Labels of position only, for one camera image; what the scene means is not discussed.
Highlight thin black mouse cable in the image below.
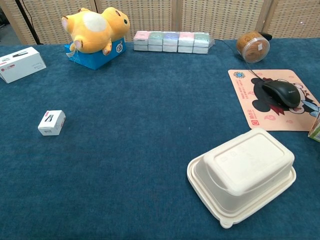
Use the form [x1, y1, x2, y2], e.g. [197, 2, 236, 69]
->
[212, 37, 270, 83]

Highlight black computer mouse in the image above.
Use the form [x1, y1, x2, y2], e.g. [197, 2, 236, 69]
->
[261, 79, 302, 109]

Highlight cartoon girl mouse pad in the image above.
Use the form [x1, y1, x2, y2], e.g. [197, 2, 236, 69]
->
[227, 69, 320, 132]

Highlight blue table cloth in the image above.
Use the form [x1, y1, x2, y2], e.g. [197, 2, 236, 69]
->
[0, 37, 320, 240]

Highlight wrapped pastel tissue packs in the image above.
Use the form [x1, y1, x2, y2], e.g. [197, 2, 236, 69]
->
[133, 30, 215, 55]

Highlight blue cardboard box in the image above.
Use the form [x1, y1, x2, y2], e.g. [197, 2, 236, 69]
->
[64, 37, 127, 71]

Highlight cream takeout food container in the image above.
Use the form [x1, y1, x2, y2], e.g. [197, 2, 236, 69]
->
[186, 127, 297, 229]

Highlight woven folding screen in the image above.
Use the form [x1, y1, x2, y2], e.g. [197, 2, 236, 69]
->
[0, 0, 320, 46]

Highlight small white cardboard box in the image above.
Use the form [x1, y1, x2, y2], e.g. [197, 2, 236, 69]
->
[37, 109, 66, 137]

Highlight yellow plush toy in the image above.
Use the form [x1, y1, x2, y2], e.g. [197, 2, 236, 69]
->
[61, 6, 131, 56]

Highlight clear jar of rubber bands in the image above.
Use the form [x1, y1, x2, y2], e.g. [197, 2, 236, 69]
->
[236, 31, 271, 63]

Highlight large white stapler box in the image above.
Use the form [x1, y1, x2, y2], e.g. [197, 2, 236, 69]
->
[0, 46, 47, 84]

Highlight black tripod stand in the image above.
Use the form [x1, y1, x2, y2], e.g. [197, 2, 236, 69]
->
[14, 0, 45, 45]

